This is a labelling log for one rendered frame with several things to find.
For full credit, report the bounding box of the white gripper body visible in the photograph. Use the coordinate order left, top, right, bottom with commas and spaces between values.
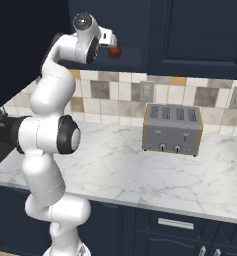
108, 32, 120, 49

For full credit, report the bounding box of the red apple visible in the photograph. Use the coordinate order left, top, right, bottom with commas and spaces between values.
108, 46, 122, 60

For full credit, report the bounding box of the dark blue closed cabinet door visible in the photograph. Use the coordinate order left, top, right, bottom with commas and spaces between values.
147, 0, 237, 80

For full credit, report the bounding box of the dark blue open cabinet door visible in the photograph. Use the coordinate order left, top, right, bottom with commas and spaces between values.
0, 0, 73, 115

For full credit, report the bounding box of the grey four-slot toaster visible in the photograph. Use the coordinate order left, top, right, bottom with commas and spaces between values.
141, 102, 204, 158

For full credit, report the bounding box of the black hob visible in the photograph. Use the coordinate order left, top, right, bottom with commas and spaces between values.
0, 114, 25, 169

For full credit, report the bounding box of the dark blue drawer front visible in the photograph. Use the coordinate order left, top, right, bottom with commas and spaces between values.
219, 221, 237, 248
148, 209, 221, 242

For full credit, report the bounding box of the dark blue base cupboard door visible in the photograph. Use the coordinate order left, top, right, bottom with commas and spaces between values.
134, 229, 212, 256
0, 184, 122, 256
209, 243, 237, 256

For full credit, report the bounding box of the dark blue wall cabinet body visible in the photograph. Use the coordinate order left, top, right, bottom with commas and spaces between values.
58, 0, 152, 74

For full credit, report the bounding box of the silver drawer handle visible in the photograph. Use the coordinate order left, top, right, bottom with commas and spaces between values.
157, 217, 195, 231

